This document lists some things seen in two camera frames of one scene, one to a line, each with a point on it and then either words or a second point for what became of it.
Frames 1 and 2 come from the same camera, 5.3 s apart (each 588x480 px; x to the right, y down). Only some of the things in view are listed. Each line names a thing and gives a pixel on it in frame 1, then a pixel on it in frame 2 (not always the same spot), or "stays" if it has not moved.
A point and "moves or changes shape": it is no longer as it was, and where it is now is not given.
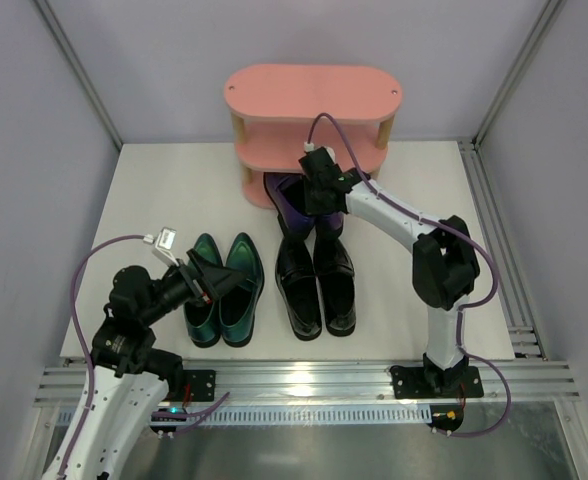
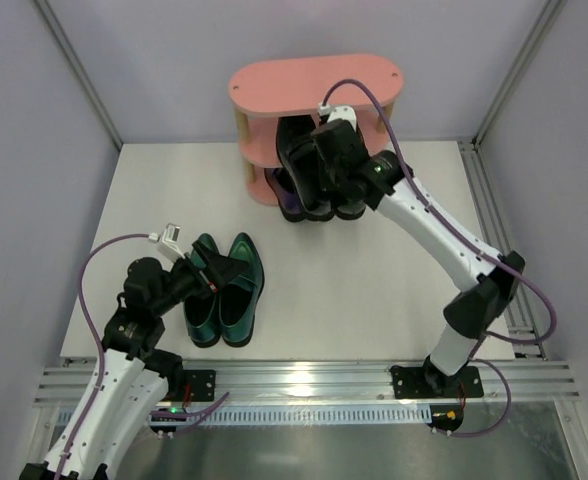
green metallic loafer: x=204 y=321 stays
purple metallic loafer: x=287 y=193 moves or changes shape
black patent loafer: x=335 y=276 moves or changes shape
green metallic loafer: x=237 y=308 stays
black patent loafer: x=296 y=284 to x=301 y=162
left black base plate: x=202 y=384 stays
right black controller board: x=448 y=417 stays
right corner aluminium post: x=551 y=14 stays
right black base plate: x=408 y=382 stays
